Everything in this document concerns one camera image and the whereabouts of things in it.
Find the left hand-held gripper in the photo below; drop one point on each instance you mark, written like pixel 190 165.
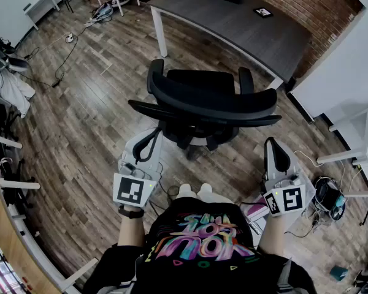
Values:
pixel 132 190

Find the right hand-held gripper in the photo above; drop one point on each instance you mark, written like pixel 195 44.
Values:
pixel 289 199

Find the black office chair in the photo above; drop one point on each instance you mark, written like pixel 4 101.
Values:
pixel 202 100

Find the person's left forearm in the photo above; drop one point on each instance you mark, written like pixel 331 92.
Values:
pixel 130 231

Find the person's right forearm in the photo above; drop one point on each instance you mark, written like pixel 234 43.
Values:
pixel 271 237

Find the clear plastic storage box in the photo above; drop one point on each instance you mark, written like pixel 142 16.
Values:
pixel 309 191

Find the person's left white shoe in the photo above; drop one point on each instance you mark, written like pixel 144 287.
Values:
pixel 186 191

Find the person's white shoe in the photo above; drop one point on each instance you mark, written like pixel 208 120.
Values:
pixel 186 191
pixel 206 190

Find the black wristband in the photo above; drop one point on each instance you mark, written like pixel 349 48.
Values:
pixel 130 212

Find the person's right white shoe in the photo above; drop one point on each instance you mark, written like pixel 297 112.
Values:
pixel 206 190

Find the person in black printed shirt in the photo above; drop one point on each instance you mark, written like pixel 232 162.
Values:
pixel 202 213

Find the white metal table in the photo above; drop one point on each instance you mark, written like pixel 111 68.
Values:
pixel 366 152

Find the dark wooden desk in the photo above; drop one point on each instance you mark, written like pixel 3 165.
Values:
pixel 248 38

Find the black swivel chair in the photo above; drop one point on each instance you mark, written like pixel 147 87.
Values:
pixel 18 170

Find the small teal box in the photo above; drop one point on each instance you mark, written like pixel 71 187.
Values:
pixel 338 272

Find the white power strip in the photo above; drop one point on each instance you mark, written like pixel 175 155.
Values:
pixel 69 37

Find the teal black appliance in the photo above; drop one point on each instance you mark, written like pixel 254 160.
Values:
pixel 102 11

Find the black framed picture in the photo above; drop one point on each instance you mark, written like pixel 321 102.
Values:
pixel 262 12

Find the white cloth bundle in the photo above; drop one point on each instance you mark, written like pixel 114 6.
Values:
pixel 9 87

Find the white desks and chairs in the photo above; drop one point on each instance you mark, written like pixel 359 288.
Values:
pixel 6 234

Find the dark equipment pile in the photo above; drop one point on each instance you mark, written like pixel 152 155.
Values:
pixel 0 46

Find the small white table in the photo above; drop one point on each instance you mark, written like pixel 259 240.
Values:
pixel 40 5

